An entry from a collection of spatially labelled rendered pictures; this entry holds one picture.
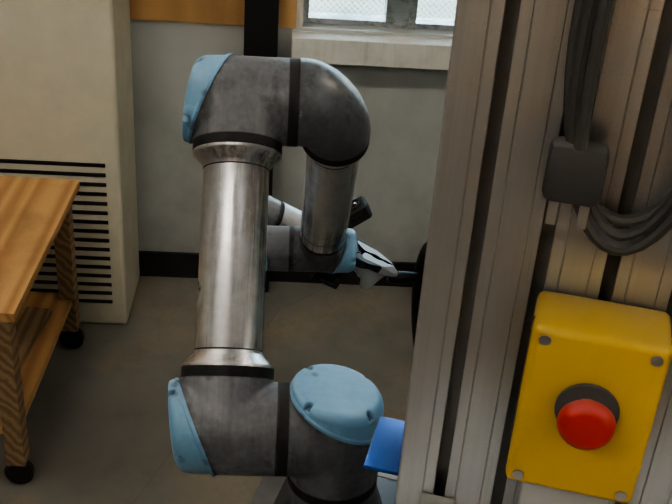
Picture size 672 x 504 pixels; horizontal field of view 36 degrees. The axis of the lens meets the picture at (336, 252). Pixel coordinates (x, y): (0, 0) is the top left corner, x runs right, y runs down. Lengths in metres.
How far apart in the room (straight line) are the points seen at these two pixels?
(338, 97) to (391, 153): 1.89
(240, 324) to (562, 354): 0.67
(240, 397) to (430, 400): 0.51
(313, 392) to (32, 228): 1.53
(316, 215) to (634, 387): 0.93
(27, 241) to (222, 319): 1.40
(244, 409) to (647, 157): 0.72
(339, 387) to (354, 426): 0.06
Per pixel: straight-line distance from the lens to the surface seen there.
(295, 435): 1.27
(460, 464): 0.83
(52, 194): 2.85
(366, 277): 1.88
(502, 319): 0.74
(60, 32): 2.85
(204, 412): 1.27
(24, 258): 2.57
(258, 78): 1.35
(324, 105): 1.34
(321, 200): 1.53
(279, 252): 1.69
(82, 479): 2.73
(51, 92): 2.91
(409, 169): 3.27
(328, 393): 1.28
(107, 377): 3.04
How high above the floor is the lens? 1.84
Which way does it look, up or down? 30 degrees down
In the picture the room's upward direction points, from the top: 4 degrees clockwise
